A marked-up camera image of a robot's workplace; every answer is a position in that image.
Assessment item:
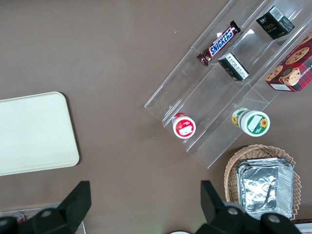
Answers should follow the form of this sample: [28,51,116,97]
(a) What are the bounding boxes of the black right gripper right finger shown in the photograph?
[195,180,263,234]

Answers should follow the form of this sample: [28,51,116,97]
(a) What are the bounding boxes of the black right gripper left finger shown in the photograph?
[18,180,92,234]

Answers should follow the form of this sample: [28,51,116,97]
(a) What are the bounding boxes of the light wicker basket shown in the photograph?
[224,144,302,221]

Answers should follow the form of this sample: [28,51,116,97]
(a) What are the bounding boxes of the beige rectangular tray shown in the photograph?
[0,91,80,176]

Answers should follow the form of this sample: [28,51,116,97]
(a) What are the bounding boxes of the aluminium foil container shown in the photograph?
[235,157,295,220]

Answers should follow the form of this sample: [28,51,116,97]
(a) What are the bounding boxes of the white rectangular snack bin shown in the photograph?
[293,222,312,234]

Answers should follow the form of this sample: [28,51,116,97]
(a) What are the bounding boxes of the green sunflower lid cup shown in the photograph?
[231,107,271,137]

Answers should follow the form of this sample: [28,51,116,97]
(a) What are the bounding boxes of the red lid small cup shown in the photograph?
[172,112,196,139]

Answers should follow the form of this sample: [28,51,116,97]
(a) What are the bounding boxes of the clear acrylic stepped shelf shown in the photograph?
[143,0,312,169]

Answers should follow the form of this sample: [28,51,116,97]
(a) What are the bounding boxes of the black box white label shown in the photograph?
[217,52,250,81]

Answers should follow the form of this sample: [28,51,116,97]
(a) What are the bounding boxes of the red tartan cookie box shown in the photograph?
[265,32,312,93]

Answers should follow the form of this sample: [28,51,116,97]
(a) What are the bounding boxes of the Snickers chocolate bar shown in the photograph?
[196,20,241,67]

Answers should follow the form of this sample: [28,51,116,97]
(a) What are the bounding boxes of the black box Face print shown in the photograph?
[255,5,295,40]

